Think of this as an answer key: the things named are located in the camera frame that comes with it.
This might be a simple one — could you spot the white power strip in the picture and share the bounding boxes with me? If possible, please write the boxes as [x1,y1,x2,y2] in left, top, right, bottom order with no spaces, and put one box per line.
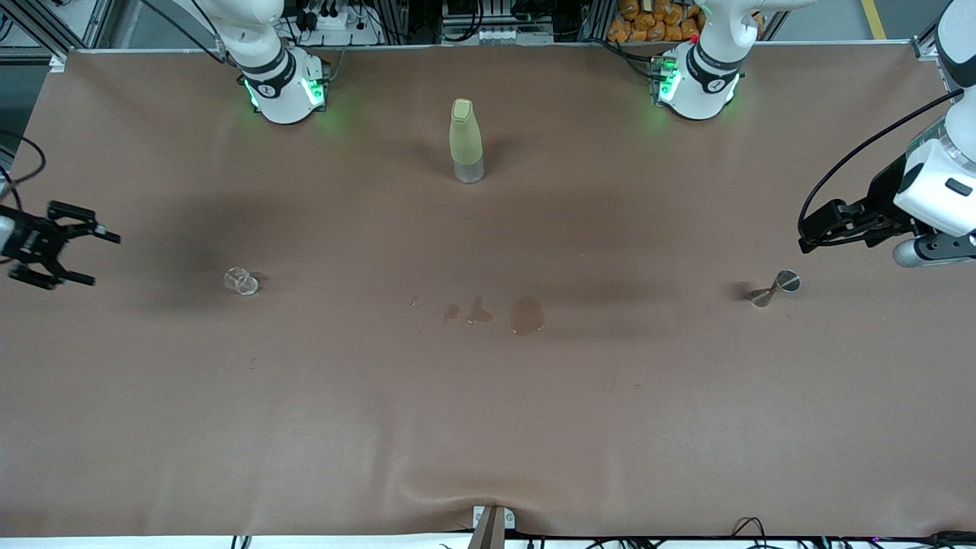
[294,4,382,47]
[442,27,554,45]

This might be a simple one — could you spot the brown table cloth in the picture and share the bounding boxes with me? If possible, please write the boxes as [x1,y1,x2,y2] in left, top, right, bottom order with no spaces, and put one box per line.
[0,42,976,538]

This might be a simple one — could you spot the white table edge bracket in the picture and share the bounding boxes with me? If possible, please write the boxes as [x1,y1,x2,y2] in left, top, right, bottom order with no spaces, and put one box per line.
[473,505,516,531]

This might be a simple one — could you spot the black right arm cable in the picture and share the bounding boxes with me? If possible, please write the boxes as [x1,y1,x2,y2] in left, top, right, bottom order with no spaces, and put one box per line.
[0,131,47,210]

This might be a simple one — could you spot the large liquid puddle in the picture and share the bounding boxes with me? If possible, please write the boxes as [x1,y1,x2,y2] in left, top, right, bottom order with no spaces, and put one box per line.
[509,296,547,336]

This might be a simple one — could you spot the steel double-ended jigger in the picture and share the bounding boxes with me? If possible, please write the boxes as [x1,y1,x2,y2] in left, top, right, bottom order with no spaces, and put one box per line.
[750,270,801,308]

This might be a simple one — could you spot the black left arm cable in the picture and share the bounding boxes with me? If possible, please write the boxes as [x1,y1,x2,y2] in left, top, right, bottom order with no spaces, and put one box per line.
[798,90,965,237]

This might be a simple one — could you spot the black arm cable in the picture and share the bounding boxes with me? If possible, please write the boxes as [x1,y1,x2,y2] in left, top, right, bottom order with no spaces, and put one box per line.
[798,90,965,237]
[0,131,47,210]

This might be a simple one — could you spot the yellow-green bottle with cap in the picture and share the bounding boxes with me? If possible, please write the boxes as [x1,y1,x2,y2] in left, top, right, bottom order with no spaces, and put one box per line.
[448,98,486,185]

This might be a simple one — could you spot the orange snack bags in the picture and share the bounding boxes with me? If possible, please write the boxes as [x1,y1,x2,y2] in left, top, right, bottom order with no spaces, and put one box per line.
[608,0,767,43]

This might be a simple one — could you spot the clear glass measuring cup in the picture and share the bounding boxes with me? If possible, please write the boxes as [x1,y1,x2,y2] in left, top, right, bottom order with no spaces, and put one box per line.
[223,267,260,297]

